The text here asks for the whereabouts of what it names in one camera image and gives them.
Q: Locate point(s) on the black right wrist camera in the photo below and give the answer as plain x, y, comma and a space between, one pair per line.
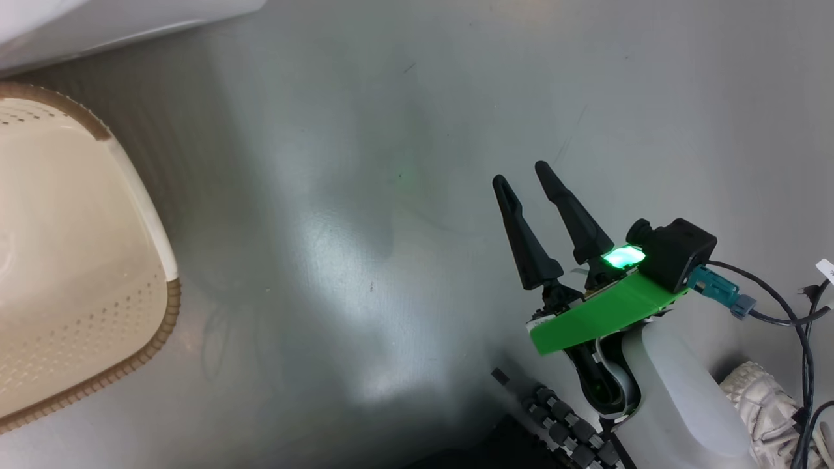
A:
677, 254

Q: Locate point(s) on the white knit sneaker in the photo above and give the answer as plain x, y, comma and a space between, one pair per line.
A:
762, 404

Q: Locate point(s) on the white front-load washing machine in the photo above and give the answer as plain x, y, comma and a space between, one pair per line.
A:
98, 26

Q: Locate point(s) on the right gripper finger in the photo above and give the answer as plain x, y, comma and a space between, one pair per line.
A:
583, 231
531, 254

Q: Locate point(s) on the cream perforated laundry basket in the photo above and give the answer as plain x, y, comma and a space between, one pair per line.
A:
65, 260

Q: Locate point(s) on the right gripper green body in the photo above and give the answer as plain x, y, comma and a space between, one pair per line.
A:
606, 312

